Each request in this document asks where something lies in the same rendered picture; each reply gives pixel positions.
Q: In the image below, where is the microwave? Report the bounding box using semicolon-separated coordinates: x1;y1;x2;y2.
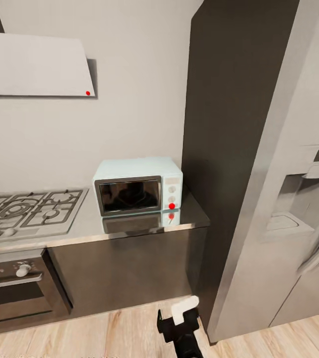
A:
92;157;183;217

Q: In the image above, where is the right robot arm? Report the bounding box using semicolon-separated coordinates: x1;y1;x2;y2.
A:
157;295;203;358

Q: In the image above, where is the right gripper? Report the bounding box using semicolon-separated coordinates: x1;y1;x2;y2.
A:
157;309;199;347

